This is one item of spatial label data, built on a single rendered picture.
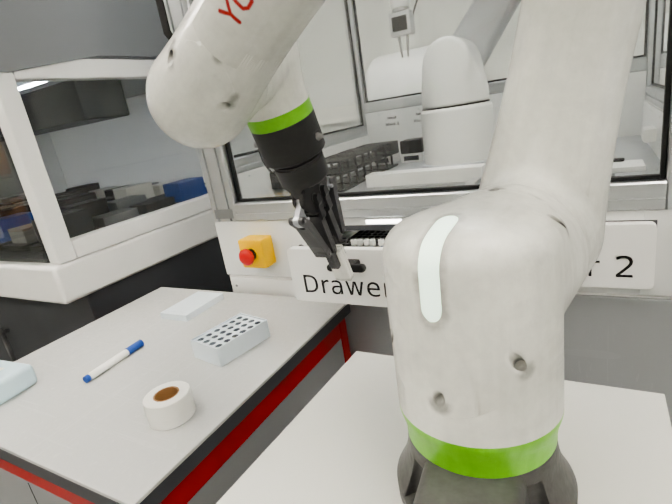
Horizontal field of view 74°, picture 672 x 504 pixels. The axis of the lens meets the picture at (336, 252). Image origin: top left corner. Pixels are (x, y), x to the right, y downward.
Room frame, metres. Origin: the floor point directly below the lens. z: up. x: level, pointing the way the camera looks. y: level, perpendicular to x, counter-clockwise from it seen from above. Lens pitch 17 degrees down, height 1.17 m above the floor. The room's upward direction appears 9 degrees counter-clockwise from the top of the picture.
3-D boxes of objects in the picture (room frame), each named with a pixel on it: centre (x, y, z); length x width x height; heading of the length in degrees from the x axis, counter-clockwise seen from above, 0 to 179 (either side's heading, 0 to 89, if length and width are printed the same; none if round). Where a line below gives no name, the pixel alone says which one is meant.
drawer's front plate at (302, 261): (0.78, -0.03, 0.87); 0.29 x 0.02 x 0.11; 59
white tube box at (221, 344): (0.80, 0.23, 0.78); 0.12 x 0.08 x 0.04; 138
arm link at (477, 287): (0.33, -0.11, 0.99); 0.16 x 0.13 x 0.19; 139
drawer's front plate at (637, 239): (0.73, -0.37, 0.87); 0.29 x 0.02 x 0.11; 59
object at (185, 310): (1.04, 0.37, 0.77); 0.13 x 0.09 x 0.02; 149
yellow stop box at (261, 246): (1.05, 0.19, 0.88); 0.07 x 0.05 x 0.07; 59
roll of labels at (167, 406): (0.60, 0.29, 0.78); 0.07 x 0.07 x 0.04
